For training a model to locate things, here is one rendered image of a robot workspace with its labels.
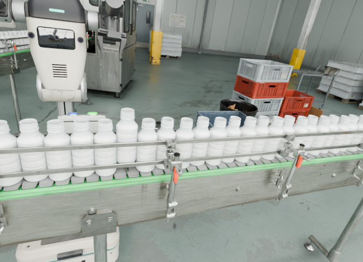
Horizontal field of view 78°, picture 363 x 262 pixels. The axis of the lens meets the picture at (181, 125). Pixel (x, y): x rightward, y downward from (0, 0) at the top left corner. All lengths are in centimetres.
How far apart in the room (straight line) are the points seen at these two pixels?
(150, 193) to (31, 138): 36
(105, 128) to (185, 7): 1287
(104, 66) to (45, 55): 319
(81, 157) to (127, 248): 120
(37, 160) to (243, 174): 64
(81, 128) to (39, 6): 76
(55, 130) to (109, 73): 376
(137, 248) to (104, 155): 120
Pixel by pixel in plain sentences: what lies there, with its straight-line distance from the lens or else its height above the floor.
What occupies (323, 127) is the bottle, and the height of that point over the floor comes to 113.
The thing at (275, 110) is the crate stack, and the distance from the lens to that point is 350.
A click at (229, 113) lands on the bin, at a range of 152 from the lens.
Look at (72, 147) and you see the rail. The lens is 64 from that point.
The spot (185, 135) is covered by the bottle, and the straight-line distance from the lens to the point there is 68.
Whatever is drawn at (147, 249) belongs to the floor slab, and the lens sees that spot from 178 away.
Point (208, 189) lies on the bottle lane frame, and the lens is 81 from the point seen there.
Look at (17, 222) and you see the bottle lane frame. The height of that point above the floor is 90.
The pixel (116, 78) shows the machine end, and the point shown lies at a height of 38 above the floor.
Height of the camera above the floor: 143
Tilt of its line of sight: 24 degrees down
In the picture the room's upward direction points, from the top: 8 degrees clockwise
